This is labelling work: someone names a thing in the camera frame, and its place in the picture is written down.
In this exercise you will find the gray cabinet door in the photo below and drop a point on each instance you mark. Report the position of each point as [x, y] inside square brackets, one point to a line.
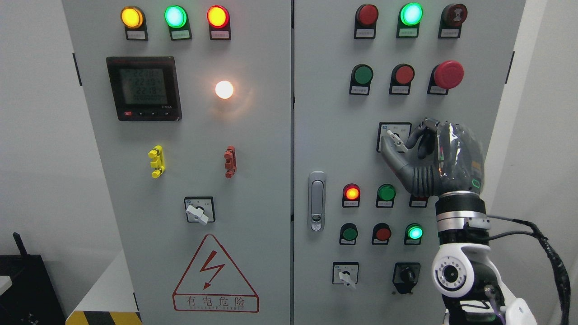
[253, 208]
[336, 133]

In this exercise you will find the top right dark red light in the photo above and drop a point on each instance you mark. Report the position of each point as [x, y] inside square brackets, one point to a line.
[365, 22]

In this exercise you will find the red push button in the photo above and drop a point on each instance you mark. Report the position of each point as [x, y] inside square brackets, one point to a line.
[400, 81]
[381, 234]

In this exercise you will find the lower red push button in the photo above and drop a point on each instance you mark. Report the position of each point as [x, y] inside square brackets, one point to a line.
[381, 234]

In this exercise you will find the green indicator light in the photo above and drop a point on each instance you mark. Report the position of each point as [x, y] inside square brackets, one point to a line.
[386, 195]
[177, 21]

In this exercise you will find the green push button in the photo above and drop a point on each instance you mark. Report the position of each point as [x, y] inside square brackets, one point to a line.
[348, 234]
[361, 77]

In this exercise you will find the yellow terminal clip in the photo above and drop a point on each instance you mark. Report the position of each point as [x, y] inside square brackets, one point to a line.
[157, 161]

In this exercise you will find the black box with antenna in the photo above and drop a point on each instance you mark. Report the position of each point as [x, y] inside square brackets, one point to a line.
[31, 298]

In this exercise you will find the red emergency stop button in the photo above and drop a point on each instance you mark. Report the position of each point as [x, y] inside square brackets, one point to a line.
[445, 76]

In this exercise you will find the lit red indicator light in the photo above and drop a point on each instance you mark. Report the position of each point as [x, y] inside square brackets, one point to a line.
[351, 196]

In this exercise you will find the red terminal clip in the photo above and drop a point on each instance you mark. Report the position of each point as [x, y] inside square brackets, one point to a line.
[230, 162]

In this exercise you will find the black rotary switch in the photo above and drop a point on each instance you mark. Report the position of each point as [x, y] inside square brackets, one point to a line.
[405, 277]

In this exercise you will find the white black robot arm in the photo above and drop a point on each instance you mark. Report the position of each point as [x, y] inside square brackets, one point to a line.
[470, 284]

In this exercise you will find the white glowing lamp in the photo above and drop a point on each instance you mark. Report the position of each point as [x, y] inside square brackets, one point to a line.
[224, 89]

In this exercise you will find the digital power meter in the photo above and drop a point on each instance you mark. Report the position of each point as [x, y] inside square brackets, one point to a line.
[145, 88]

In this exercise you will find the red electric hazard warning sticker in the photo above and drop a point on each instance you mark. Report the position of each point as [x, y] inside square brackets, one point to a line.
[212, 282]

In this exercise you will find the top left green indicator light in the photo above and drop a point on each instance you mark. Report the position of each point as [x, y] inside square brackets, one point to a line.
[177, 21]

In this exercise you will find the left gray cabinet door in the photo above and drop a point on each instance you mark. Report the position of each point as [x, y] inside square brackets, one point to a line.
[253, 208]

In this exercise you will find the top right green light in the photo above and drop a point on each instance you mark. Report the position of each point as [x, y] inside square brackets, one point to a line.
[409, 18]

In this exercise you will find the upper red push button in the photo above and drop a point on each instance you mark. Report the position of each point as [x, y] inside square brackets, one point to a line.
[400, 81]

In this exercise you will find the middle green indicator light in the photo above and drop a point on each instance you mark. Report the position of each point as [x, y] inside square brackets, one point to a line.
[386, 195]

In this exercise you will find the gray robotic right hand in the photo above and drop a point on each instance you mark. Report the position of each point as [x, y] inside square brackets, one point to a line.
[442, 157]

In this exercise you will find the yellow indicator light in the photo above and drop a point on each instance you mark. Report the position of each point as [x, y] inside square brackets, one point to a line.
[134, 21]

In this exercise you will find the lower green push button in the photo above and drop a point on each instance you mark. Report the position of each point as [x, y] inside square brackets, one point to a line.
[348, 234]

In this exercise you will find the dark red buzzer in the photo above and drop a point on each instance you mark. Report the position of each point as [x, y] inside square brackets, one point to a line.
[452, 18]

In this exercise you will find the silver door handle lock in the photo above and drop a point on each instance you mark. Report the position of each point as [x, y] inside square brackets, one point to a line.
[316, 200]

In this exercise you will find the left door gray rotary switch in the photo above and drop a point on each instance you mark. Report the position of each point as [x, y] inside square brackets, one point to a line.
[199, 210]

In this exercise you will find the lower lit green light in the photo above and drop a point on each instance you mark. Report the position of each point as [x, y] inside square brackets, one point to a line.
[413, 234]

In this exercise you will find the top left red indicator light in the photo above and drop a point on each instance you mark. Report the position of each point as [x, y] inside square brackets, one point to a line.
[219, 23]

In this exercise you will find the middle dark red indicator light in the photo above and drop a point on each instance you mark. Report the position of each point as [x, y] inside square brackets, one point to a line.
[418, 202]

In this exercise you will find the upper green push button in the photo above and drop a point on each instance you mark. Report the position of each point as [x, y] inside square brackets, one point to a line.
[361, 77]

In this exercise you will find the right gray cabinet door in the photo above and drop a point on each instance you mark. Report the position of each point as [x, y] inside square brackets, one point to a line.
[336, 133]

